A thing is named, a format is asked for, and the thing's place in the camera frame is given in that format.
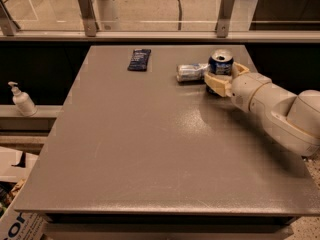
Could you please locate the left metal railing bracket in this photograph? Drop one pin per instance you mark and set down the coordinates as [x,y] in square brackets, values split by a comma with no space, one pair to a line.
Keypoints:
[8,26]

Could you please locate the dark blue snack packet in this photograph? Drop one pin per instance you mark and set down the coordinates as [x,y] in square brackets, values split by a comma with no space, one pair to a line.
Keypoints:
[139,60]

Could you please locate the white pump dispenser bottle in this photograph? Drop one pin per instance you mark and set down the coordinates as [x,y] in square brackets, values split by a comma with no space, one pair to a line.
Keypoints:
[22,100]

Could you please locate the middle metal railing bracket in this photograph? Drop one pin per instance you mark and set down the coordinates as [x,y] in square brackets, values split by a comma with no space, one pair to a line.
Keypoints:
[88,17]

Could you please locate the blue pepsi can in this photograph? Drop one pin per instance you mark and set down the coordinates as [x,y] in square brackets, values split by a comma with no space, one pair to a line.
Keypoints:
[220,62]

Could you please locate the silver redbull can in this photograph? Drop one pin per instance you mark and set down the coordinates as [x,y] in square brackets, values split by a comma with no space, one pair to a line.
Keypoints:
[191,72]

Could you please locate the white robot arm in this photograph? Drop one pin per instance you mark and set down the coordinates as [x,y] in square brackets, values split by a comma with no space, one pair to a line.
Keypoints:
[291,120]

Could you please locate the right metal railing bracket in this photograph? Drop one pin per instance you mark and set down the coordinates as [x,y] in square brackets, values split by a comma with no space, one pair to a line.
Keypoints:
[224,17]

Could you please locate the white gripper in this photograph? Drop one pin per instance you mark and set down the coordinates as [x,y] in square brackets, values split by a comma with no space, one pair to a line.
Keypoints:
[246,90]

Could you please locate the white pipe behind glass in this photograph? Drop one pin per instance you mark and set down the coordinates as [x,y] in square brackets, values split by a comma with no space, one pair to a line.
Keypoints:
[108,15]

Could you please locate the metal railing bracket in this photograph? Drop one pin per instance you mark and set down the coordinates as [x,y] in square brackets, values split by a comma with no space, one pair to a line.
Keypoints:
[88,17]
[8,26]
[224,17]

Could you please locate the white cardboard box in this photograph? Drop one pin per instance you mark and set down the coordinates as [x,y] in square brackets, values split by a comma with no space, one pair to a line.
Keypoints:
[15,167]

